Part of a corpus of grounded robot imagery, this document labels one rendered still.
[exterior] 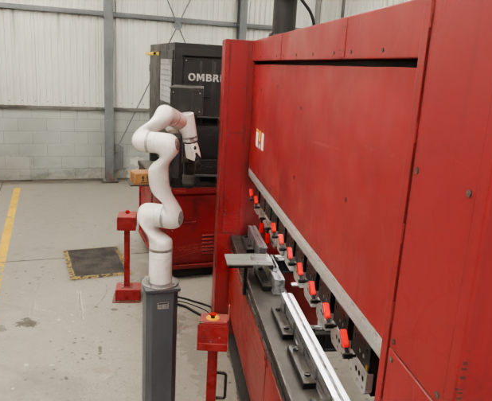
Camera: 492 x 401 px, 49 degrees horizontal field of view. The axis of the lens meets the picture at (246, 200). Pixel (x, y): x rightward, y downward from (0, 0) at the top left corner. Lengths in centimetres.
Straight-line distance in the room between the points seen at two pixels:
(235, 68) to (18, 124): 641
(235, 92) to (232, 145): 38
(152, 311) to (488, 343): 220
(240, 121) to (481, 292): 326
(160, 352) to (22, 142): 729
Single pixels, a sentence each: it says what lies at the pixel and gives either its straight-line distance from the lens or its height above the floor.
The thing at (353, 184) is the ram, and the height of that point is 176.
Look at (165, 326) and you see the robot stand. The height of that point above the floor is 79.
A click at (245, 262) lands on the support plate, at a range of 318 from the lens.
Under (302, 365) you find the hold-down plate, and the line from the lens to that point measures 238.
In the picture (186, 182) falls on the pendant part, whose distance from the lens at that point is 450.
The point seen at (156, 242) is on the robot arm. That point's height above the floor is 124.
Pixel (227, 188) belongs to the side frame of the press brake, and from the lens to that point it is 397.
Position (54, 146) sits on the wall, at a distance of 985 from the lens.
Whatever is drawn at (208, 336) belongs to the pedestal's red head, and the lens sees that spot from 289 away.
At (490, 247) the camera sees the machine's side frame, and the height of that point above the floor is 191.
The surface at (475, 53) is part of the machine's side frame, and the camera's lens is 79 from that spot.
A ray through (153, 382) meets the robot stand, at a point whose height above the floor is 47.
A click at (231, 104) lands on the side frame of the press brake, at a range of 388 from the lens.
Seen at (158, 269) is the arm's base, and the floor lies 110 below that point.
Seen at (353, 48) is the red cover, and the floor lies 219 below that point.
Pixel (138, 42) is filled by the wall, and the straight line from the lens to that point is 985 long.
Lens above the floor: 212
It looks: 14 degrees down
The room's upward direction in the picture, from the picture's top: 3 degrees clockwise
